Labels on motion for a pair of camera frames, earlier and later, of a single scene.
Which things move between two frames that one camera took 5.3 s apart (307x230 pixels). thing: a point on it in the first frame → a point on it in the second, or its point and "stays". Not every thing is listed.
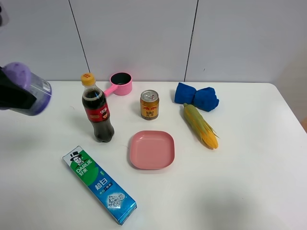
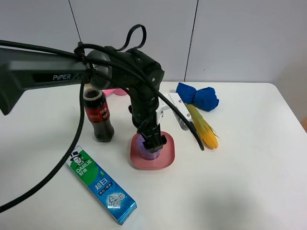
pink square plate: (152, 150) stays
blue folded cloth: (205, 98) stays
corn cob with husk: (204, 130) stays
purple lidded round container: (19, 74) → (145, 153)
